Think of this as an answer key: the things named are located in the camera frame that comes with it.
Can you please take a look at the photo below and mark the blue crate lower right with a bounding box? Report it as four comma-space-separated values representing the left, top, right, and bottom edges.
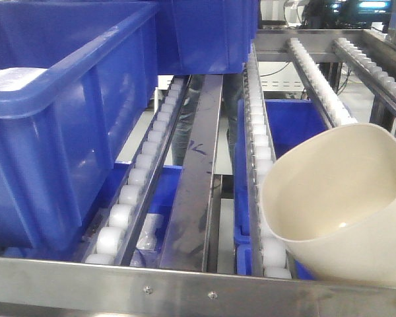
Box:
234, 99, 326, 275

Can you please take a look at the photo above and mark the large blue crate near left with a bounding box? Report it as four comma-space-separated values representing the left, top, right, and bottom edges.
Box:
0, 1, 158, 250

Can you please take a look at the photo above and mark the white roller track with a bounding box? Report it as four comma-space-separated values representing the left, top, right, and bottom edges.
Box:
333, 38, 396, 116
81, 76, 189, 265
244, 52, 292, 279
287, 38, 358, 127

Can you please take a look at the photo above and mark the white roller track left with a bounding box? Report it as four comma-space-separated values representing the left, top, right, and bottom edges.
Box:
81, 76, 189, 265

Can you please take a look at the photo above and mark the white roller track middle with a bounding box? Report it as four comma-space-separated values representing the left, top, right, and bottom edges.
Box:
244, 52, 292, 279

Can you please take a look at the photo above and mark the blue crate upper middle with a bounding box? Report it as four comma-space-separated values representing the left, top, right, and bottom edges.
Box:
156, 1, 259, 75

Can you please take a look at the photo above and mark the steel centre divider bar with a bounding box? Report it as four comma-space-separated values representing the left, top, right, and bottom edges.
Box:
159, 75, 223, 272

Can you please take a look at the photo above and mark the white roller track far right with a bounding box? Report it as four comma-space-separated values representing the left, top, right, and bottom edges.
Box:
333, 38, 396, 116

